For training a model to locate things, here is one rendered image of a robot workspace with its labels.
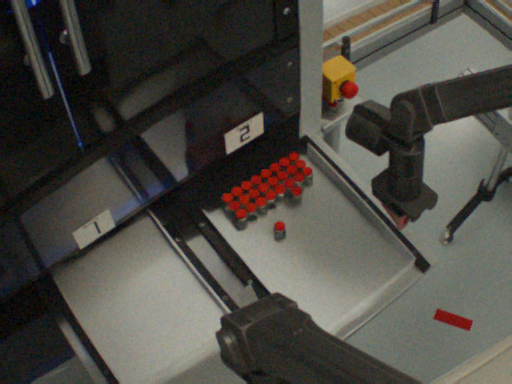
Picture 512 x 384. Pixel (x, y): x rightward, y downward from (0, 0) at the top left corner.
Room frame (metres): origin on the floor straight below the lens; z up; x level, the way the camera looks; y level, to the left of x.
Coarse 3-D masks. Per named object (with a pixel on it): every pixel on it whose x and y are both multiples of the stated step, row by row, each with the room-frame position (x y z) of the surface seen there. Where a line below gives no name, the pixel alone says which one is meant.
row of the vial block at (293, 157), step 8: (280, 160) 0.77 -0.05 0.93; (288, 160) 0.77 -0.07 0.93; (296, 160) 0.77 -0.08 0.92; (272, 168) 0.75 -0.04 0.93; (280, 168) 0.75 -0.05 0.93; (256, 176) 0.73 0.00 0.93; (264, 176) 0.73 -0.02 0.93; (248, 184) 0.72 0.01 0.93; (256, 184) 0.72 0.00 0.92; (232, 192) 0.70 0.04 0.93; (240, 192) 0.70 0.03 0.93; (248, 192) 0.71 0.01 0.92; (224, 200) 0.69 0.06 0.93; (232, 200) 0.69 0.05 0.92; (224, 208) 0.68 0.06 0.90
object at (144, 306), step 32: (128, 224) 0.67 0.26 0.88; (96, 256) 0.60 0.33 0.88; (128, 256) 0.60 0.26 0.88; (160, 256) 0.60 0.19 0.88; (64, 288) 0.53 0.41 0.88; (96, 288) 0.53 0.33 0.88; (128, 288) 0.53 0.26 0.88; (160, 288) 0.53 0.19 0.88; (192, 288) 0.52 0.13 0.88; (96, 320) 0.46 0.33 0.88; (128, 320) 0.46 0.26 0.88; (160, 320) 0.46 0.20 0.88; (192, 320) 0.46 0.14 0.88; (128, 352) 0.39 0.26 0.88; (160, 352) 0.39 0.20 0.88; (192, 352) 0.38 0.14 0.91
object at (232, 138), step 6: (252, 120) 0.78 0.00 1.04; (258, 120) 0.79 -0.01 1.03; (240, 126) 0.76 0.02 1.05; (252, 126) 0.78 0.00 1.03; (258, 126) 0.79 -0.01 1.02; (228, 132) 0.75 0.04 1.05; (234, 132) 0.76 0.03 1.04; (240, 132) 0.76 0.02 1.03; (252, 132) 0.78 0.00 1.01; (258, 132) 0.79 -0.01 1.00; (228, 138) 0.75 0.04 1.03; (234, 138) 0.76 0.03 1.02; (252, 138) 0.78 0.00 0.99; (228, 144) 0.75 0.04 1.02; (234, 144) 0.76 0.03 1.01; (240, 144) 0.76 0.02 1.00; (228, 150) 0.75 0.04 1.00
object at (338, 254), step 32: (320, 160) 0.78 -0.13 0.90; (320, 192) 0.72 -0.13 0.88; (352, 192) 0.69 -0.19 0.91; (224, 224) 0.66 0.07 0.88; (256, 224) 0.65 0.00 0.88; (288, 224) 0.65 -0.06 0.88; (320, 224) 0.64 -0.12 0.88; (352, 224) 0.64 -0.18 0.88; (384, 224) 0.61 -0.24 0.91; (256, 256) 0.59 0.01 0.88; (288, 256) 0.58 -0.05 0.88; (320, 256) 0.57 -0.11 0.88; (352, 256) 0.57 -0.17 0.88; (384, 256) 0.56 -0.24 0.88; (288, 288) 0.51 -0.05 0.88; (320, 288) 0.50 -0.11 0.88; (352, 288) 0.50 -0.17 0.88; (384, 288) 0.49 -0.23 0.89; (320, 320) 0.44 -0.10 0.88
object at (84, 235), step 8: (96, 216) 0.59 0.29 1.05; (104, 216) 0.60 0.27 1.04; (88, 224) 0.58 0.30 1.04; (104, 224) 0.60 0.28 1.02; (112, 224) 0.60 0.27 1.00; (80, 232) 0.57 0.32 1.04; (88, 232) 0.58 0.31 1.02; (96, 232) 0.58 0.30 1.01; (104, 232) 0.59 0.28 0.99; (80, 240) 0.56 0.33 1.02; (88, 240) 0.57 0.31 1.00
